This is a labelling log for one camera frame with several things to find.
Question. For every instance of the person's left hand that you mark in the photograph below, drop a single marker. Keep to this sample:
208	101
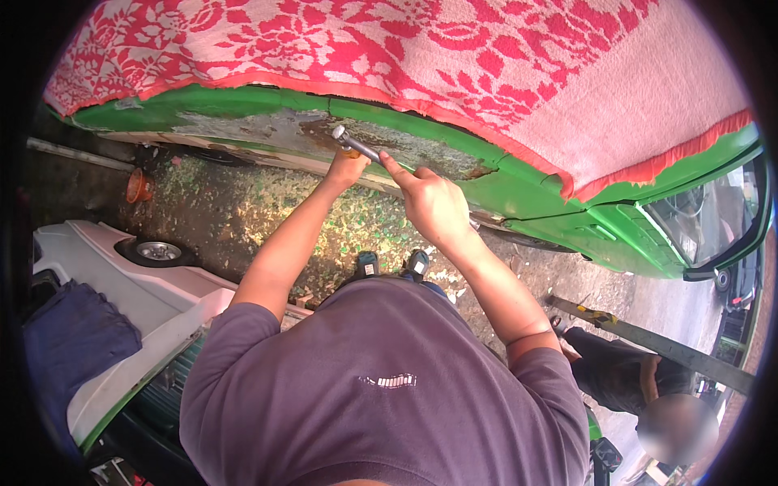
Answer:
346	171

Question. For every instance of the person's right hand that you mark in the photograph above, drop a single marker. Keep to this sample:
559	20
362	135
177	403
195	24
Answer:
436	206

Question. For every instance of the person's left fingers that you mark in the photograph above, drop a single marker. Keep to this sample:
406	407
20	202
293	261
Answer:
355	164

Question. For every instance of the metal scraper tool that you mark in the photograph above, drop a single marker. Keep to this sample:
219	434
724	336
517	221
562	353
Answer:
358	146

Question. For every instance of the red white floral blanket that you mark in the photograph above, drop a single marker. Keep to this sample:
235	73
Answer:
462	54

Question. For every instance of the green car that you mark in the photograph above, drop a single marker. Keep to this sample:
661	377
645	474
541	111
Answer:
547	206

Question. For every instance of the orange flower pot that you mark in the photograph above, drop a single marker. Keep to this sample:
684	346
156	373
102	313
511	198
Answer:
137	187

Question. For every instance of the person's body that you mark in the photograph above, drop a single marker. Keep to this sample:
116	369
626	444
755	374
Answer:
377	389

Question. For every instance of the white vehicle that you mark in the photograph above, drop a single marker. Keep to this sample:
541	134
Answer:
121	291

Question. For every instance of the grey metal pipe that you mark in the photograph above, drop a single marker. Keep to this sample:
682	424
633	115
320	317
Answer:
79	154

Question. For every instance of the blue cloth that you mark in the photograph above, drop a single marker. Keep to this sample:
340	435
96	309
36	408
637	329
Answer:
73	340

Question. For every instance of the long grey metal beam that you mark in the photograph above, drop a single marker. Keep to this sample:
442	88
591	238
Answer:
668	349

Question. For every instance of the black side mirror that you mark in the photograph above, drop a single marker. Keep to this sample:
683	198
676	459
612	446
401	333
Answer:
606	454

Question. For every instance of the dark car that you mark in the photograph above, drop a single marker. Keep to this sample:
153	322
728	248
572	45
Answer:
741	282

